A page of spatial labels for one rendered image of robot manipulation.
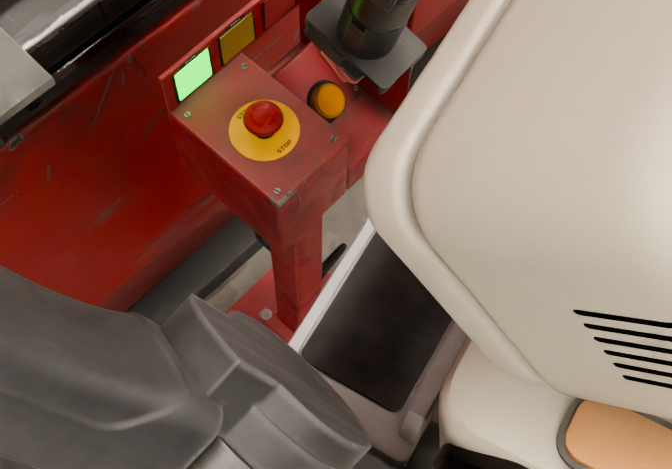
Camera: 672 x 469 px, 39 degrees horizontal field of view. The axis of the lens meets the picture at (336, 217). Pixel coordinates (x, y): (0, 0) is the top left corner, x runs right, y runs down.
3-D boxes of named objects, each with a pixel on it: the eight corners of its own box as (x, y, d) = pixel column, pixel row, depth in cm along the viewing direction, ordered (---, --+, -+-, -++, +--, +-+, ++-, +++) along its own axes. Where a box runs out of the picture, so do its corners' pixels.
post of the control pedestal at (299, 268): (300, 336, 157) (292, 182, 108) (276, 315, 159) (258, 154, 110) (322, 313, 159) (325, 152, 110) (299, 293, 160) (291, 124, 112)
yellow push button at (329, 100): (320, 126, 107) (329, 124, 105) (300, 99, 106) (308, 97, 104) (343, 105, 109) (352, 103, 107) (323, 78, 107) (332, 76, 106)
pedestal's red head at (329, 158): (281, 255, 105) (274, 177, 88) (180, 166, 109) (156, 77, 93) (401, 139, 111) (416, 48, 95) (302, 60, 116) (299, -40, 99)
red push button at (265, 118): (264, 157, 97) (263, 139, 93) (236, 133, 98) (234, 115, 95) (292, 132, 98) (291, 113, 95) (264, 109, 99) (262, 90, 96)
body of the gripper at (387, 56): (347, -16, 93) (362, -58, 86) (423, 56, 92) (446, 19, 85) (301, 25, 90) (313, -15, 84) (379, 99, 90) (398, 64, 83)
